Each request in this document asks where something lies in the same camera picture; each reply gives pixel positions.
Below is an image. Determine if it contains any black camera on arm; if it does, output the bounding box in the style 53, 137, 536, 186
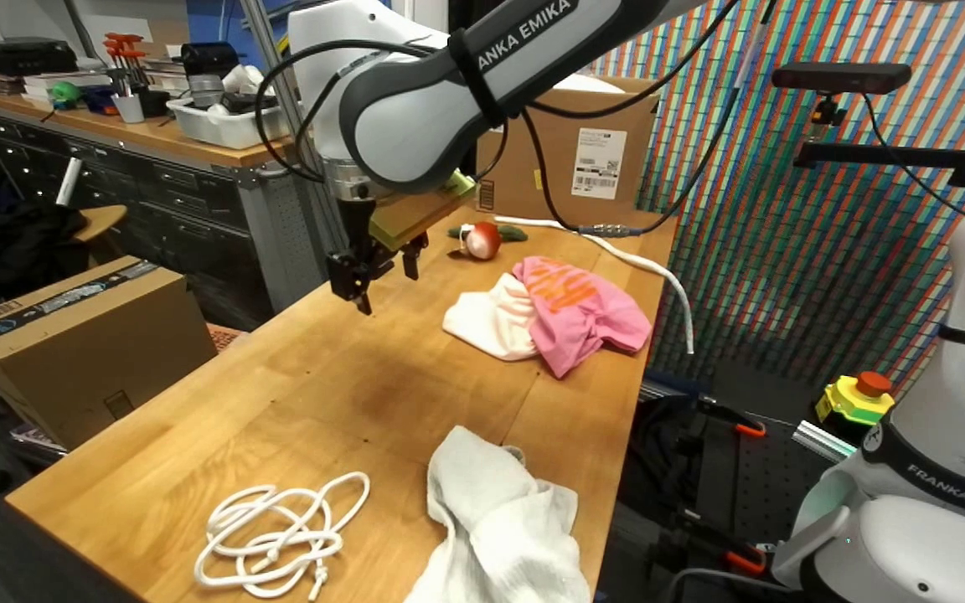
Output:
770, 64, 911, 94

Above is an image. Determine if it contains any orange black clamp right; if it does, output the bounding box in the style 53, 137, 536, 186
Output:
675, 508, 767, 575

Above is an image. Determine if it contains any orange black clamp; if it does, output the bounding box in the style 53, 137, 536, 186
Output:
675, 508, 767, 575
696, 396, 767, 440

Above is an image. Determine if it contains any white towel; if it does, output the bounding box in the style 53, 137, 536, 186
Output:
405, 425, 594, 603

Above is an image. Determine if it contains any pink cloth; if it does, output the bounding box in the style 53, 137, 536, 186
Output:
511, 253, 653, 378

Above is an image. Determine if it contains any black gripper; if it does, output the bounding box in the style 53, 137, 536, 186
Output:
326, 199, 427, 315

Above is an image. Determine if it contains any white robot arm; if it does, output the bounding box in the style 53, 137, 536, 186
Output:
288, 0, 699, 313

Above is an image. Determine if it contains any light peach shirt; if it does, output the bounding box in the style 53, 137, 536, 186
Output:
442, 273, 536, 362

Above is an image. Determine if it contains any orange black clamp left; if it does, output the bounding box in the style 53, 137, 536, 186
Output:
696, 396, 767, 440

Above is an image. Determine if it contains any yellow emergency stop button box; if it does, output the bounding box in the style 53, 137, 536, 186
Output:
814, 368, 895, 425

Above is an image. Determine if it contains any grey plastic bin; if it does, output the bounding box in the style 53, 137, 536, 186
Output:
167, 98, 288, 150

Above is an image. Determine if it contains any thin white cord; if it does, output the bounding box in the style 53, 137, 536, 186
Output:
191, 469, 375, 603

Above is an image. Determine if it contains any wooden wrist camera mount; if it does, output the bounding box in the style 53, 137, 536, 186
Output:
368, 175, 476, 251

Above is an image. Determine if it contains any large cardboard box on table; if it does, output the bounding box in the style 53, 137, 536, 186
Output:
476, 74, 656, 225

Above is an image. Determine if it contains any red green plush tomato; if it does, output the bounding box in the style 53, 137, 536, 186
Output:
450, 222, 527, 262

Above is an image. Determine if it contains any cardboard box beside table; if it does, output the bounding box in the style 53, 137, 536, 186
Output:
0, 253, 215, 449

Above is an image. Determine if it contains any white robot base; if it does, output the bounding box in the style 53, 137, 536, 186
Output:
770, 222, 965, 603

